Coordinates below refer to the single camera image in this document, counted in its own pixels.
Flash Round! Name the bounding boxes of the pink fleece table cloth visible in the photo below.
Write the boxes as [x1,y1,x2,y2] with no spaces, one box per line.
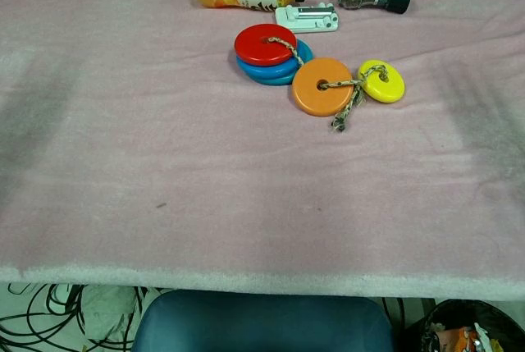
[0,0,525,302]

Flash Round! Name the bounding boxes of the white plastic clip device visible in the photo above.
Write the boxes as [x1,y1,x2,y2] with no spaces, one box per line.
[274,2,340,34]

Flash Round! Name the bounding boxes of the blue padded chair back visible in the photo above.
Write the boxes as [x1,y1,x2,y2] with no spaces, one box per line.
[130,289,395,352]

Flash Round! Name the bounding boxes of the black trash bin with wrappers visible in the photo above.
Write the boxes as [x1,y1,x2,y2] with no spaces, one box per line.
[419,299,525,352]

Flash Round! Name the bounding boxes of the colourful wooden discs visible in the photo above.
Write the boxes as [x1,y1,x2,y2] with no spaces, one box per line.
[234,23,407,133]

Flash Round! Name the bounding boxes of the black cables on floor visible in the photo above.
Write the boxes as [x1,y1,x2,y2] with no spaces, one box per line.
[0,283,148,352]

